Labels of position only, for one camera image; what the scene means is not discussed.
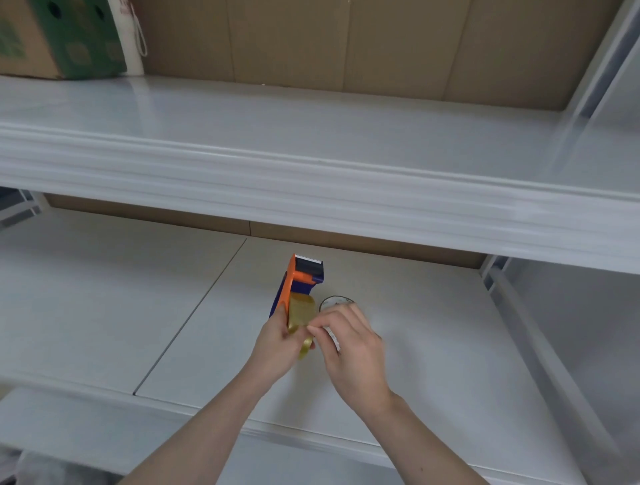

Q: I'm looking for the person's left hand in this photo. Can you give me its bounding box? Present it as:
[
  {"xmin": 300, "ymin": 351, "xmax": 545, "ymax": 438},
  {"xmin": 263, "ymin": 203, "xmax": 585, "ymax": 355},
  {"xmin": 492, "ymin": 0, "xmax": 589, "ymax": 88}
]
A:
[{"xmin": 246, "ymin": 304, "xmax": 317, "ymax": 386}]

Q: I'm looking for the person's right hand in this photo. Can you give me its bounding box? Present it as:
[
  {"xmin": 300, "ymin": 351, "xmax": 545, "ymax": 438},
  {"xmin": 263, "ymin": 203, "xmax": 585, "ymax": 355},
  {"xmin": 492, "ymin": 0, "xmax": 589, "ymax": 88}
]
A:
[{"xmin": 306, "ymin": 302, "xmax": 397, "ymax": 416}]

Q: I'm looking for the yellowish packing tape roll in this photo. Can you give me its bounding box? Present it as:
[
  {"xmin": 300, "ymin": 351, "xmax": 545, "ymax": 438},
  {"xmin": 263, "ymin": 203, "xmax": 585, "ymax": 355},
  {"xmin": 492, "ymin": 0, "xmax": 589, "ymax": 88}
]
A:
[{"xmin": 287, "ymin": 292, "xmax": 317, "ymax": 360}]

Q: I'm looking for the orange and blue tape dispenser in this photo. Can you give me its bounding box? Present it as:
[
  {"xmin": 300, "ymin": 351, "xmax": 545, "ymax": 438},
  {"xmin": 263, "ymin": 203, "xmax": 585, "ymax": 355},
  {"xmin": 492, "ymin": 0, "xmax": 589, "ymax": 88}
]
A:
[{"xmin": 269, "ymin": 254, "xmax": 325, "ymax": 350}]

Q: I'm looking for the person's right forearm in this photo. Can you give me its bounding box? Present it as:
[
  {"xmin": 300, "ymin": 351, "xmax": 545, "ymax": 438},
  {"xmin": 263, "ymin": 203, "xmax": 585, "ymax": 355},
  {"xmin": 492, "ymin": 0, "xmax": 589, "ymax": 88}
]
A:
[{"xmin": 361, "ymin": 393, "xmax": 490, "ymax": 485}]

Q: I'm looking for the person's left forearm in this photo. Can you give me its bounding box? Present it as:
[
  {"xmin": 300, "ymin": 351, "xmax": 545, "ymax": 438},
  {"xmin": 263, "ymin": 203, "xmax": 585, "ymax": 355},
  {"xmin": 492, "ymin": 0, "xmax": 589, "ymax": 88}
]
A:
[{"xmin": 117, "ymin": 367, "xmax": 273, "ymax": 485}]

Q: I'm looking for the clear tape roll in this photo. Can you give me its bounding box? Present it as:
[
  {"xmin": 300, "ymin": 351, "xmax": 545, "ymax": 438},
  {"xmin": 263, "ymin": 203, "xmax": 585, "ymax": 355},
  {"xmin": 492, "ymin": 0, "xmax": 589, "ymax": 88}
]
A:
[{"xmin": 319, "ymin": 296, "xmax": 356, "ymax": 351}]

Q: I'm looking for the brown cardboard back panel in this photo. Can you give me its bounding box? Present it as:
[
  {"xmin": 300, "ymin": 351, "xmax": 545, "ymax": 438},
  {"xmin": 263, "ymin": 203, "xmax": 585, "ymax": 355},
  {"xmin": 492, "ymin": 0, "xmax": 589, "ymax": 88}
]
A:
[
  {"xmin": 131, "ymin": 0, "xmax": 625, "ymax": 112},
  {"xmin": 44, "ymin": 193, "xmax": 489, "ymax": 270}
]

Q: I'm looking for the white metal shelf rack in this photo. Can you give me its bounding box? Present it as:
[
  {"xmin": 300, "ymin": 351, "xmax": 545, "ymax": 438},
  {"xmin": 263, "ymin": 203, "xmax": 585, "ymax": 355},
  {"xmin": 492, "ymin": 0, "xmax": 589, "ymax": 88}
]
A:
[{"xmin": 0, "ymin": 0, "xmax": 640, "ymax": 485}]

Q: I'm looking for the brown and green cardboard box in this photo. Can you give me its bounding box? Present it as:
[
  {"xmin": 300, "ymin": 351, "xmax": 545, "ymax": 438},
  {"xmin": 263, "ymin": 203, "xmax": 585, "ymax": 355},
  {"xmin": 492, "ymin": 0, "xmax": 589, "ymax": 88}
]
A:
[{"xmin": 0, "ymin": 0, "xmax": 129, "ymax": 81}]

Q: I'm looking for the white roll with cord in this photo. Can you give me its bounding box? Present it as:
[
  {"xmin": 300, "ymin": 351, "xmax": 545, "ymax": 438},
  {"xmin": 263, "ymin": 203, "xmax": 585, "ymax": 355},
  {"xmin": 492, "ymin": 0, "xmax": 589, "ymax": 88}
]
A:
[{"xmin": 107, "ymin": 0, "xmax": 149, "ymax": 77}]

